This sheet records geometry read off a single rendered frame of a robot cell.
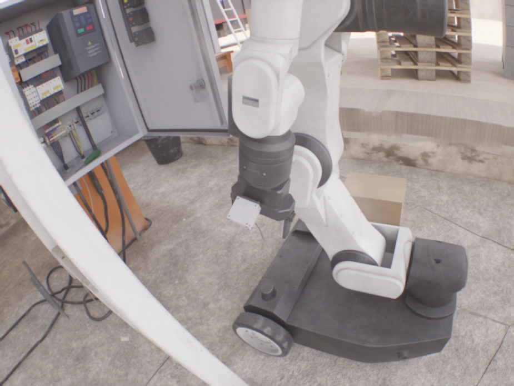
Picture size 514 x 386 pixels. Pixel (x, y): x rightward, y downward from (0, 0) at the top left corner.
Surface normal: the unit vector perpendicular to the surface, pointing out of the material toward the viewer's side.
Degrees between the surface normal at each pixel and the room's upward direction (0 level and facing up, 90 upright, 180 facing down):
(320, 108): 90
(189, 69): 90
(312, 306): 0
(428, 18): 113
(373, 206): 90
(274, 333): 37
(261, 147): 51
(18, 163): 81
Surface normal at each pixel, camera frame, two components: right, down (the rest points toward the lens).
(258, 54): -0.28, -0.11
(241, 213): -0.20, -0.36
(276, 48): 0.03, -0.07
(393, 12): -0.39, 0.84
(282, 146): 0.40, -0.11
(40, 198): 0.77, 0.03
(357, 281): -0.47, 0.57
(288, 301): 0.46, -0.49
